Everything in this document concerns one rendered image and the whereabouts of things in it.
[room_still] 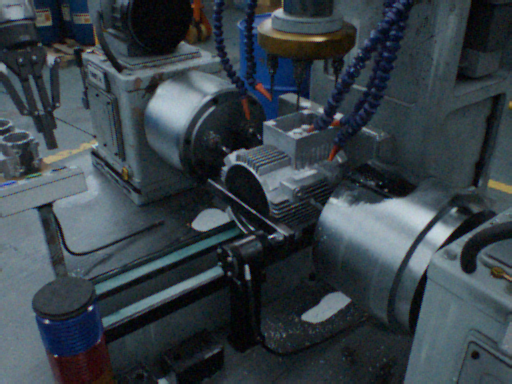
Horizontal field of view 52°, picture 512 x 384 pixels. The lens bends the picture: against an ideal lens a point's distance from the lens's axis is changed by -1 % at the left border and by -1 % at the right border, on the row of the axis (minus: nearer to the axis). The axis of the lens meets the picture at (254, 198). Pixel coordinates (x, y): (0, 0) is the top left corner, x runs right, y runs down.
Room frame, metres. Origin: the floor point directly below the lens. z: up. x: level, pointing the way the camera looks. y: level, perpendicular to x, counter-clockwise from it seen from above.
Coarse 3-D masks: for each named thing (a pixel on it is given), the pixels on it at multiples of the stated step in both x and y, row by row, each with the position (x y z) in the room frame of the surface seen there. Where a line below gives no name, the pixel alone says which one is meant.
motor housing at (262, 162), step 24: (264, 144) 0.96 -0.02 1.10; (240, 168) 0.96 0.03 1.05; (264, 168) 0.87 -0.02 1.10; (288, 168) 0.90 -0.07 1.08; (312, 168) 0.92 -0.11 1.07; (240, 192) 0.96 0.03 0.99; (264, 192) 0.99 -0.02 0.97; (312, 192) 0.87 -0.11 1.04; (240, 216) 0.93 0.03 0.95; (288, 216) 0.83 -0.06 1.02; (312, 216) 0.87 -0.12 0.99
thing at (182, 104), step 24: (192, 72) 1.24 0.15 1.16; (168, 96) 1.16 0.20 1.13; (192, 96) 1.11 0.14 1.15; (216, 96) 1.10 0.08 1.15; (240, 96) 1.14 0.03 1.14; (144, 120) 1.20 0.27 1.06; (168, 120) 1.10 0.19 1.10; (192, 120) 1.06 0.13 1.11; (216, 120) 1.09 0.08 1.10; (240, 120) 1.13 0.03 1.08; (264, 120) 1.18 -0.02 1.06; (168, 144) 1.08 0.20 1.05; (192, 144) 1.06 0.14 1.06; (240, 144) 1.13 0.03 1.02; (192, 168) 1.06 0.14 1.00; (216, 168) 1.08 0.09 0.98
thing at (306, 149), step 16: (304, 112) 1.03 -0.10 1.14; (272, 128) 0.95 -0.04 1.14; (288, 128) 1.01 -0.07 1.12; (304, 128) 0.97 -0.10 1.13; (336, 128) 0.96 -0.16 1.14; (288, 144) 0.91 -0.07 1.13; (304, 144) 0.91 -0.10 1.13; (320, 144) 0.94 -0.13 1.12; (304, 160) 0.91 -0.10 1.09; (320, 160) 0.94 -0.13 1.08
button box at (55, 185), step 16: (48, 176) 0.88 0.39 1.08; (64, 176) 0.89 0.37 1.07; (80, 176) 0.91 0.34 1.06; (0, 192) 0.82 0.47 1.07; (16, 192) 0.83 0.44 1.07; (32, 192) 0.85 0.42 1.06; (48, 192) 0.86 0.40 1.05; (64, 192) 0.88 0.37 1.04; (80, 192) 0.89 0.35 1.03; (0, 208) 0.81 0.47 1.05; (16, 208) 0.82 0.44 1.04; (32, 208) 0.83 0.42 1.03
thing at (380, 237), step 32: (384, 160) 0.77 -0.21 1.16; (352, 192) 0.71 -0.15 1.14; (384, 192) 0.69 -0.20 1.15; (416, 192) 0.67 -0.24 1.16; (448, 192) 0.67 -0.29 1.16; (320, 224) 0.70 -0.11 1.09; (352, 224) 0.66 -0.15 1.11; (384, 224) 0.64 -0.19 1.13; (416, 224) 0.61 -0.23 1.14; (448, 224) 0.61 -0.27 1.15; (480, 224) 0.64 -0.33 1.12; (320, 256) 0.68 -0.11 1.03; (352, 256) 0.64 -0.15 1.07; (384, 256) 0.60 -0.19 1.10; (416, 256) 0.58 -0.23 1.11; (352, 288) 0.63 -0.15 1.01; (384, 288) 0.58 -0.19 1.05; (416, 288) 0.56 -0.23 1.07; (384, 320) 0.59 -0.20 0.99; (416, 320) 0.57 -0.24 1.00
